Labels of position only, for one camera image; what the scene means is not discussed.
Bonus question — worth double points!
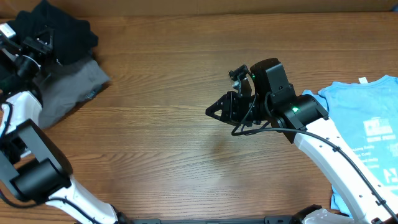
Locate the light blue t-shirt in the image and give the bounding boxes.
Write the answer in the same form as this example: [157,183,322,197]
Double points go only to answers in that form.
[302,74,398,218]

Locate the black t-shirt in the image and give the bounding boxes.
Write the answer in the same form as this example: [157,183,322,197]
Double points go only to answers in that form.
[0,0,100,94]

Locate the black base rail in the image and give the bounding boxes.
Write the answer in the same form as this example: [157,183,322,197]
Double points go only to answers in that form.
[127,215,300,224]

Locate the folded grey shorts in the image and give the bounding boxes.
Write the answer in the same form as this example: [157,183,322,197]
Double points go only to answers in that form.
[34,57,110,129]

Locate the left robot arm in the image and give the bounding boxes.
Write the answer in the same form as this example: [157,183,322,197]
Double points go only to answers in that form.
[1,23,130,223]

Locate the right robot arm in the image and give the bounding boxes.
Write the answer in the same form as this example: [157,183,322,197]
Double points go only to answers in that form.
[206,58,397,223]

